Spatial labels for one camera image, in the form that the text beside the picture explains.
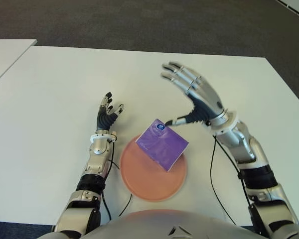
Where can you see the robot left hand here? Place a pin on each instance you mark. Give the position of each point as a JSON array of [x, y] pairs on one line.
[[105, 119]]

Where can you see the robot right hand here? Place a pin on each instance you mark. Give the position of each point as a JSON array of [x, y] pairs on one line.
[[204, 99]]

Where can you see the purple tissue paper pack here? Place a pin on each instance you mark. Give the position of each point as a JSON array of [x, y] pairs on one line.
[[162, 144]]

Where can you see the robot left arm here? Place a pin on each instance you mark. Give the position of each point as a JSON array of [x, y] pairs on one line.
[[97, 154]]

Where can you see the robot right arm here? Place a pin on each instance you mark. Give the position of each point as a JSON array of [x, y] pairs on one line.
[[249, 154]]

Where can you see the pink round plate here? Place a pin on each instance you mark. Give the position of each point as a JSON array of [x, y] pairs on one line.
[[149, 181]]

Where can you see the silver robot torso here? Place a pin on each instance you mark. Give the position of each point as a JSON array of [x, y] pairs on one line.
[[152, 225]]

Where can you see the white side table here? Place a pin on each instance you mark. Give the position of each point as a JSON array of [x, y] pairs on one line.
[[5, 57]]

